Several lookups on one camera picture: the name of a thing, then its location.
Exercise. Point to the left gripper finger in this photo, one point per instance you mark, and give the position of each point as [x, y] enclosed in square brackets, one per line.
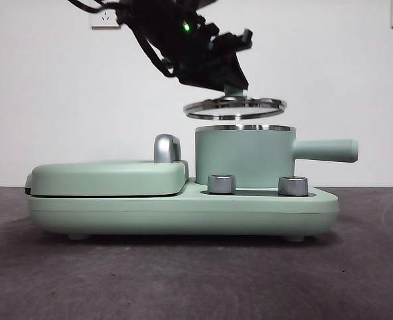
[236, 76]
[203, 80]

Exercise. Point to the glass lid with green knob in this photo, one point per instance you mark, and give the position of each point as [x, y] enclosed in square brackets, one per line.
[236, 106]

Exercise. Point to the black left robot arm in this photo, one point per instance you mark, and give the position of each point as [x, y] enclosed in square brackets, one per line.
[169, 26]

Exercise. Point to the silver control knob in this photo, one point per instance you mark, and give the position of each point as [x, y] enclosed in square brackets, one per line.
[293, 186]
[221, 184]

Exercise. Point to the green breakfast maker base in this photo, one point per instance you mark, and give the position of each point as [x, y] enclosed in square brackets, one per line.
[183, 213]

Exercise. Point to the green hinged griddle cover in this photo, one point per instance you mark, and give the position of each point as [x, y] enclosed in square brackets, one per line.
[106, 178]

